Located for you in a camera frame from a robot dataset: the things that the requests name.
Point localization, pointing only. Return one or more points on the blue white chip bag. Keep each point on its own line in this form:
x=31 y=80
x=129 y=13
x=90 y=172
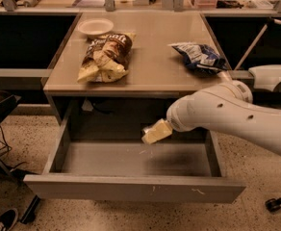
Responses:
x=200 y=58

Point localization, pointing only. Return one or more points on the open grey top drawer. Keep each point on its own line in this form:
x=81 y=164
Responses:
x=100 y=156

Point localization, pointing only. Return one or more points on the black white sneaker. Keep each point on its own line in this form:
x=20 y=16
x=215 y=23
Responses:
x=8 y=219

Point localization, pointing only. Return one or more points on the silver blue redbull can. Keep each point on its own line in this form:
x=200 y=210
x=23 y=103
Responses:
x=145 y=130

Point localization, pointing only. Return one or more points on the brown yellow chip bag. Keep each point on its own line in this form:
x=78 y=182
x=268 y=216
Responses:
x=106 y=59

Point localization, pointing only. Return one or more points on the white stick with black tip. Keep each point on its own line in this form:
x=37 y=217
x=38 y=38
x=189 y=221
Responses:
x=270 y=21

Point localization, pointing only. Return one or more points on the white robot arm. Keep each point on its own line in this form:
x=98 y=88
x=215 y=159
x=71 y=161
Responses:
x=227 y=108

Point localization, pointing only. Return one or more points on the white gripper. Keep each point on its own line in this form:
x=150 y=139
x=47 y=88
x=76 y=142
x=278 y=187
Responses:
x=175 y=118

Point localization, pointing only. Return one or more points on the grey cabinet desk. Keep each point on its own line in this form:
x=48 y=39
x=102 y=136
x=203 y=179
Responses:
x=155 y=68

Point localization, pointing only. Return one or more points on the black caster wheel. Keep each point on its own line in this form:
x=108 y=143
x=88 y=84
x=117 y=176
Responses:
x=273 y=204

